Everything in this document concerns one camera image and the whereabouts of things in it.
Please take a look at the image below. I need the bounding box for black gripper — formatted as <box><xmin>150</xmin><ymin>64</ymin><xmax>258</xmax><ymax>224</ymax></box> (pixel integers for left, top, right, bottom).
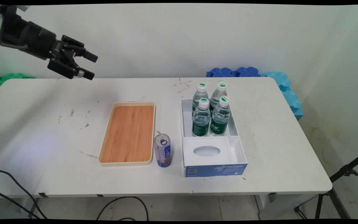
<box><xmin>19</xmin><ymin>20</ymin><xmax>99</xmax><ymax>81</ymax></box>

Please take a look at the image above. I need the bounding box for clear water bottle green label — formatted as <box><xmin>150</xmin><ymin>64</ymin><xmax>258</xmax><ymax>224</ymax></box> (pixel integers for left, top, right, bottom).
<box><xmin>209</xmin><ymin>82</ymin><xmax>228</xmax><ymax>112</ymax></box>
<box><xmin>209</xmin><ymin>96</ymin><xmax>231</xmax><ymax>136</ymax></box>
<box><xmin>192</xmin><ymin>98</ymin><xmax>212</xmax><ymax>137</ymax></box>
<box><xmin>192</xmin><ymin>83</ymin><xmax>209</xmax><ymax>116</ymax></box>

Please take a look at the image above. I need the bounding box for green foam mat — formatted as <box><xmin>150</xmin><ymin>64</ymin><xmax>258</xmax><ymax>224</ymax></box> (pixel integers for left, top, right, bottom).
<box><xmin>0</xmin><ymin>73</ymin><xmax>35</xmax><ymax>94</ymax></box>

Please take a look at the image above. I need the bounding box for wooden tray cream rim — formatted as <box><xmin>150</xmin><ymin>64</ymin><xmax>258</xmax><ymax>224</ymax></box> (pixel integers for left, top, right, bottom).
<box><xmin>99</xmin><ymin>102</ymin><xmax>156</xmax><ymax>167</ymax></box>

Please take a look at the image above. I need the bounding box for purple drink can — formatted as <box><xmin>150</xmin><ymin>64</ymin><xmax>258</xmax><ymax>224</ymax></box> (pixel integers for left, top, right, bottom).
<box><xmin>154</xmin><ymin>133</ymin><xmax>172</xmax><ymax>168</ymax></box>

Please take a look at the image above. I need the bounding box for dark blue foam mat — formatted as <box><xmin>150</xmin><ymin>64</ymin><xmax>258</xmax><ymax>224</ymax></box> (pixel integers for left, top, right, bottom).
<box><xmin>235</xmin><ymin>67</ymin><xmax>262</xmax><ymax>77</ymax></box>
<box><xmin>206</xmin><ymin>68</ymin><xmax>237</xmax><ymax>78</ymax></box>

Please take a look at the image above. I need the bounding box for white insert with oval hole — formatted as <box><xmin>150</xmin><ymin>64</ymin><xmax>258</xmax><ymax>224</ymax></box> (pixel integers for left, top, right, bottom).
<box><xmin>183</xmin><ymin>137</ymin><xmax>232</xmax><ymax>167</ymax></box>

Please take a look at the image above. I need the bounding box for blue white cardboard box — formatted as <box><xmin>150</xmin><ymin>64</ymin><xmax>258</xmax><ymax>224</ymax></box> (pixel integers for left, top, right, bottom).
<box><xmin>181</xmin><ymin>98</ymin><xmax>248</xmax><ymax>178</ymax></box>

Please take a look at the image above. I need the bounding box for light blue foam mat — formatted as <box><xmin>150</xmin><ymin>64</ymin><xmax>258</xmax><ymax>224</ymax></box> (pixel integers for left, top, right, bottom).
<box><xmin>261</xmin><ymin>72</ymin><xmax>304</xmax><ymax>120</ymax></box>

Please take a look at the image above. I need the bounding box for black tripod stand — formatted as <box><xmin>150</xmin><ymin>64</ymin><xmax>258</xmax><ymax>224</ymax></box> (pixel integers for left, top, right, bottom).
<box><xmin>294</xmin><ymin>149</ymin><xmax>358</xmax><ymax>220</ymax></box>

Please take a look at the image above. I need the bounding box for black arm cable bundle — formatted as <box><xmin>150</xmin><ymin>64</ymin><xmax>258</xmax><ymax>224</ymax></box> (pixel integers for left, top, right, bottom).
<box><xmin>0</xmin><ymin>37</ymin><xmax>29</xmax><ymax>51</ymax></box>

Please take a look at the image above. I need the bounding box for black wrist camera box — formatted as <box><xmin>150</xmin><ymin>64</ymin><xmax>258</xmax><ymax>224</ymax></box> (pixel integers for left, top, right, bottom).
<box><xmin>0</xmin><ymin>6</ymin><xmax>22</xmax><ymax>44</ymax></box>

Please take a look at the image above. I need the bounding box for black hanging cable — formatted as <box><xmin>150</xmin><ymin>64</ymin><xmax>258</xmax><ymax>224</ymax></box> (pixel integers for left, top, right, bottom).
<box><xmin>0</xmin><ymin>168</ymin><xmax>48</xmax><ymax>220</ymax></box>
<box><xmin>0</xmin><ymin>188</ymin><xmax>40</xmax><ymax>219</ymax></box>

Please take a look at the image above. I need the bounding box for black floor cable loop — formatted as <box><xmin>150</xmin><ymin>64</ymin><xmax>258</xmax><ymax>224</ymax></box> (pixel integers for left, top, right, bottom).
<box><xmin>96</xmin><ymin>196</ymin><xmax>149</xmax><ymax>221</ymax></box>

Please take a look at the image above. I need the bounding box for white table leg frame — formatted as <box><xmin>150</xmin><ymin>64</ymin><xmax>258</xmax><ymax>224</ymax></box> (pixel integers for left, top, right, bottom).
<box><xmin>255</xmin><ymin>194</ymin><xmax>319</xmax><ymax>220</ymax></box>

